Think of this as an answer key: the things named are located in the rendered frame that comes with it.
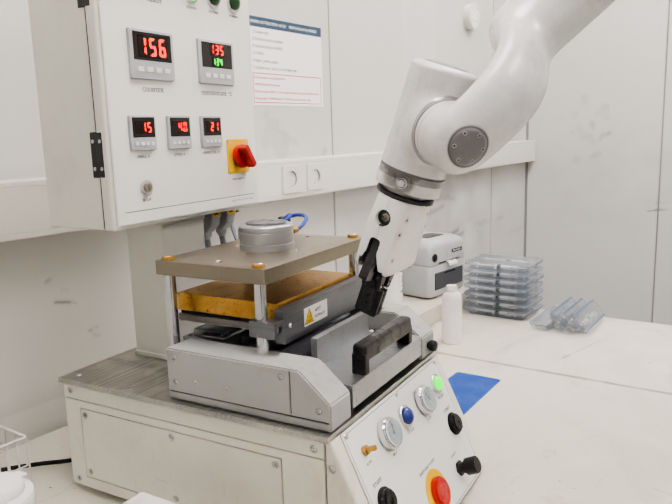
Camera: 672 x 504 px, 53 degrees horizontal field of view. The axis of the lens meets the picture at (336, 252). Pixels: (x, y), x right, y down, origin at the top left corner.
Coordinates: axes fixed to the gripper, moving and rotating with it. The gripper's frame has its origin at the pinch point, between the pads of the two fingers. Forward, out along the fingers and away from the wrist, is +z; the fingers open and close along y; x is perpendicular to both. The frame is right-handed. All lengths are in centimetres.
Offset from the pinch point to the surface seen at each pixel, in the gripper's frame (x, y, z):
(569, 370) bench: -24, 66, 23
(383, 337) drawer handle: -4.1, -2.1, 3.3
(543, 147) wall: 35, 253, 0
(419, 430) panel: -12.0, 2.1, 15.5
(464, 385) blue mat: -8, 48, 29
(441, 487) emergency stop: -18.0, -0.3, 20.0
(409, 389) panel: -8.2, 4.0, 11.7
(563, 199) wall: 17, 252, 19
